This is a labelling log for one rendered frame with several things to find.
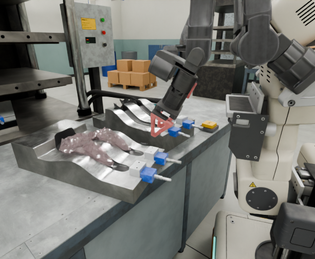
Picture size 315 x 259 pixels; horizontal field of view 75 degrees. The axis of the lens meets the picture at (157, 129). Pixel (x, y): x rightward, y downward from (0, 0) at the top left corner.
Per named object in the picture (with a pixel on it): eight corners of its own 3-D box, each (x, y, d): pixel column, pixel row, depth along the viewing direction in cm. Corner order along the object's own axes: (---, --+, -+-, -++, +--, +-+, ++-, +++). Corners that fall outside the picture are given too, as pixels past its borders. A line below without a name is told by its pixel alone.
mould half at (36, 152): (164, 161, 83) (165, 136, 79) (133, 204, 61) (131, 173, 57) (69, 140, 101) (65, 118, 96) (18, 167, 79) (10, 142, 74)
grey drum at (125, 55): (138, 74, 817) (137, 51, 782) (137, 77, 762) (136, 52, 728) (123, 74, 813) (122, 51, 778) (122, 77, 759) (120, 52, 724)
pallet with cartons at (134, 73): (157, 86, 615) (157, 59, 586) (142, 91, 549) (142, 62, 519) (124, 82, 667) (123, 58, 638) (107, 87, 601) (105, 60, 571)
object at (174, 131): (192, 140, 86) (193, 128, 84) (186, 144, 83) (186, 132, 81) (167, 132, 94) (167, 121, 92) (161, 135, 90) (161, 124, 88)
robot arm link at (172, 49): (192, 30, 80) (190, 38, 89) (163, 29, 81) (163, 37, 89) (191, 61, 81) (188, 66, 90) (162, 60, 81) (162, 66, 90)
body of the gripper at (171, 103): (153, 109, 56) (165, 86, 52) (162, 100, 65) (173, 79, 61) (173, 122, 55) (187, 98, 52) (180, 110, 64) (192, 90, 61)
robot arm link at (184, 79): (199, 75, 51) (201, 72, 56) (174, 62, 52) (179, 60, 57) (185, 99, 54) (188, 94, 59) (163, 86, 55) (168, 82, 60)
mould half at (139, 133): (193, 135, 106) (196, 110, 100) (162, 155, 87) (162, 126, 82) (127, 114, 135) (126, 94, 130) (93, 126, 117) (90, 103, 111)
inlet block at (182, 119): (204, 132, 94) (206, 121, 92) (199, 135, 91) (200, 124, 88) (181, 125, 102) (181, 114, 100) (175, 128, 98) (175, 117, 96)
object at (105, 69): (121, 75, 802) (119, 51, 767) (109, 77, 758) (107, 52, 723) (110, 74, 834) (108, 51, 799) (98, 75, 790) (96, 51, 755)
